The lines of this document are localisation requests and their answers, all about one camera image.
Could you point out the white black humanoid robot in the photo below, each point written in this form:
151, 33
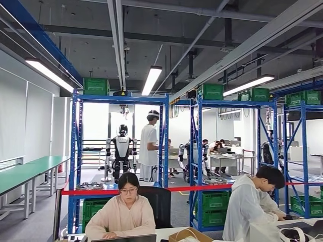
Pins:
121, 150
183, 157
267, 150

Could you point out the white headset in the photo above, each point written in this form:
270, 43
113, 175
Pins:
293, 233

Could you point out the green top workbench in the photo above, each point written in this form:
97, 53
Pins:
50, 161
15, 175

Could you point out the long ceiling light bar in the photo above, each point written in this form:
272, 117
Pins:
152, 80
47, 74
248, 85

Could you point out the blue ceiling beam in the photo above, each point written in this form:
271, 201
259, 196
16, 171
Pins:
40, 36

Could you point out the grey ceiling rail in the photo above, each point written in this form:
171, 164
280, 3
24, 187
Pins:
252, 43

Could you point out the white table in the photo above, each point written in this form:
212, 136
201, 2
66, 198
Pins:
227, 160

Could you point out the white desk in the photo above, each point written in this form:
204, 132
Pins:
262, 232

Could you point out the black office chair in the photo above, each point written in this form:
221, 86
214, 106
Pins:
158, 203

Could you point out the grey laptop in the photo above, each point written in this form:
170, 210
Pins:
126, 238

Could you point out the green plastic crate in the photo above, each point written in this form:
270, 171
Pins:
306, 205
96, 87
92, 208
212, 217
259, 94
214, 200
312, 97
243, 96
212, 92
293, 99

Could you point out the red barrier tape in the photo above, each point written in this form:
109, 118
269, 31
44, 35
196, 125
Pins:
100, 192

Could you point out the blue steel shelf rack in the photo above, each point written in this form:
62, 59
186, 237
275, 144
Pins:
304, 150
199, 160
73, 150

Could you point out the grey roller blind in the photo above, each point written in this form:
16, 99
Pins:
11, 117
38, 123

